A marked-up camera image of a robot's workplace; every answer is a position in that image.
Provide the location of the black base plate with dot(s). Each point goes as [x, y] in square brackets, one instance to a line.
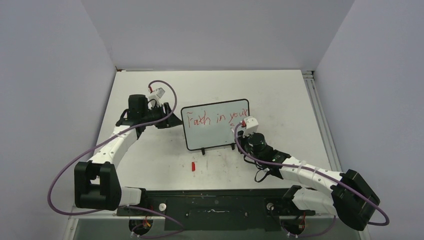
[219, 210]

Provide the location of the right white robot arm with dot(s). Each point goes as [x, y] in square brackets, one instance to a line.
[345, 195]

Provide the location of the aluminium frame rail right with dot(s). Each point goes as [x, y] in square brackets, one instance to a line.
[329, 145]

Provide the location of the small black-framed whiteboard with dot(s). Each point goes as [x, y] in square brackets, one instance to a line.
[209, 125]

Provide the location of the aluminium frame rail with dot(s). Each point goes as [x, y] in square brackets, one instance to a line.
[112, 215]
[329, 145]

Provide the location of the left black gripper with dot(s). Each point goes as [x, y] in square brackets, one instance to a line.
[172, 121]

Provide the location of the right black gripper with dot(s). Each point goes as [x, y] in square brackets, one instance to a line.
[241, 139]

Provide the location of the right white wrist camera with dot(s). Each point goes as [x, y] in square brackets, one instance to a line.
[250, 125]

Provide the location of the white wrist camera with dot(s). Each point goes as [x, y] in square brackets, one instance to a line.
[250, 125]
[156, 95]

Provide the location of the aluminium frame rail front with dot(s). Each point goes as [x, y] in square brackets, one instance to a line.
[112, 215]

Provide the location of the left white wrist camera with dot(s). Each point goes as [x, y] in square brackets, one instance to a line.
[156, 95]

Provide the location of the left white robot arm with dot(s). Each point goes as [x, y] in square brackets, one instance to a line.
[96, 182]

